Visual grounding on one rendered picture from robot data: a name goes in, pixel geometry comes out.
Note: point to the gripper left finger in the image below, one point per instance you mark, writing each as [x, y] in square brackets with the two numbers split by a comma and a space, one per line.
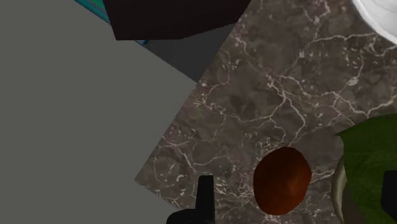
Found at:
[205, 198]

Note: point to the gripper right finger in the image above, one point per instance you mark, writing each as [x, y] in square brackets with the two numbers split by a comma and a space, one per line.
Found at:
[390, 192]

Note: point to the green leafy potted plant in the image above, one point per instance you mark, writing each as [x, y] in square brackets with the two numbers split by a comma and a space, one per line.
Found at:
[369, 155]

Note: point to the brown egg-shaped object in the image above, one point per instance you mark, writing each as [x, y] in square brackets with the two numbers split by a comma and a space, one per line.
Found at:
[281, 181]

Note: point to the white round dish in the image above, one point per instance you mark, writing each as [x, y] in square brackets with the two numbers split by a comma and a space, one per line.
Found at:
[380, 15]

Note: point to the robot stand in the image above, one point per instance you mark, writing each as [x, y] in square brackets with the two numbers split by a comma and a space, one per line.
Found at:
[173, 17]

